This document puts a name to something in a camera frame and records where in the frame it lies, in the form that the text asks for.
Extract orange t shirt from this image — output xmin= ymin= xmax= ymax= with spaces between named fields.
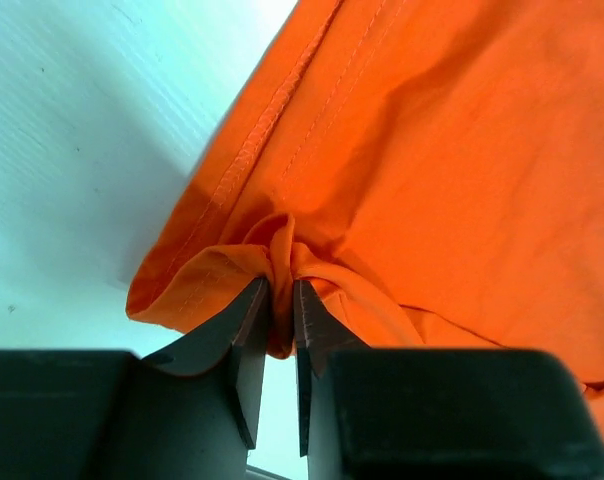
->
xmin=126 ymin=1 xmax=604 ymax=437

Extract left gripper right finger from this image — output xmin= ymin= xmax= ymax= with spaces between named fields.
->
xmin=293 ymin=280 xmax=367 ymax=479

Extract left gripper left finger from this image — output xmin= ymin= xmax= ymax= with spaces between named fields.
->
xmin=86 ymin=279 xmax=270 ymax=479

